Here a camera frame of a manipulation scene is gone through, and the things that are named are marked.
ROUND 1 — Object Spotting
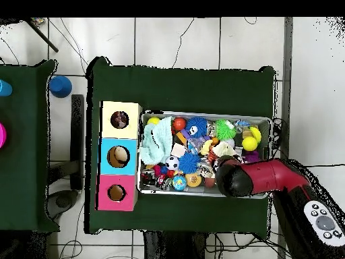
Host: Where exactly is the globe print ball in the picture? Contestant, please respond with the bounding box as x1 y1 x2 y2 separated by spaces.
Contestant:
172 175 188 192

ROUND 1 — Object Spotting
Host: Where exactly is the blue spiky rubber ball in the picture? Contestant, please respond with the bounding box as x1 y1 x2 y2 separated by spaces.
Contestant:
177 152 201 175

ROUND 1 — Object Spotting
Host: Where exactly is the purple spiky toy with eyes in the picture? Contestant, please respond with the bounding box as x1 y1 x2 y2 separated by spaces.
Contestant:
243 150 263 164

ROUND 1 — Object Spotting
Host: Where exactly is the orange ball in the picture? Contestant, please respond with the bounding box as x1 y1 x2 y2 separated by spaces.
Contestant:
173 117 187 131

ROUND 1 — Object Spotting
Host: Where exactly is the mint green cloth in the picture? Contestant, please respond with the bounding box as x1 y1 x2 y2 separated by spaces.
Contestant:
139 116 175 166

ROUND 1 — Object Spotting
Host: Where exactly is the plain wooden block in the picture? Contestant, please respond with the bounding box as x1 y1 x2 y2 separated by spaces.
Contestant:
170 142 187 159

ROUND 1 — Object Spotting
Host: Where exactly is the green fuzzy toy with eyes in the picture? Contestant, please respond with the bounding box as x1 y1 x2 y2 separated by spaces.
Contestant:
214 119 238 141

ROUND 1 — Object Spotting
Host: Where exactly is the dark green table cloth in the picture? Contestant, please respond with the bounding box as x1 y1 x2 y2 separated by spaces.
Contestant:
86 56 277 238
0 59 59 234

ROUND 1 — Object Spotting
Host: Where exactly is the cream knitted cloth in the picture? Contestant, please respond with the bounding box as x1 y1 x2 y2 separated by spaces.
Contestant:
214 141 236 159

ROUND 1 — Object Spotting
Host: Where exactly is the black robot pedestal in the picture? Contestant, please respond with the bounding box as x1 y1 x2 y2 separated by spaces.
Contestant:
142 231 211 259

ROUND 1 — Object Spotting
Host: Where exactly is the light blue cup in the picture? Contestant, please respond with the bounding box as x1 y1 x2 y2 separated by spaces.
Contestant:
0 79 13 98

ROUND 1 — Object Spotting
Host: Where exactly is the wooden box with three holes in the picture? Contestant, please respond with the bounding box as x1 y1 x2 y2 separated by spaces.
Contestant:
96 100 143 212

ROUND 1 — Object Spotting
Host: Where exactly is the pink round object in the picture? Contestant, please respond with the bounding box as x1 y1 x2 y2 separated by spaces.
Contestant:
0 122 7 150

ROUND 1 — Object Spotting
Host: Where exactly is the small soccer ball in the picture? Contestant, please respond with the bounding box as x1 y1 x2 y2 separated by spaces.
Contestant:
165 156 180 171

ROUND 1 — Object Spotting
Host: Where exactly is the shallow clear mesh bin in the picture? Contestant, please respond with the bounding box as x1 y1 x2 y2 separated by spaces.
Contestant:
137 110 273 200

